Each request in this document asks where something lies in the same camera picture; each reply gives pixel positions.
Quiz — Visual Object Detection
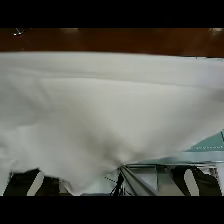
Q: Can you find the black cable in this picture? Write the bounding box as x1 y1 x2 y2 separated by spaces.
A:
104 171 128 197

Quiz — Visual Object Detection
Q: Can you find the silver frame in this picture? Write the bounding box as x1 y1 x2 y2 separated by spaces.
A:
99 159 224 197

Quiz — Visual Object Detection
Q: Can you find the white garment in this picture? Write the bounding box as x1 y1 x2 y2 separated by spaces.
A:
0 50 224 197

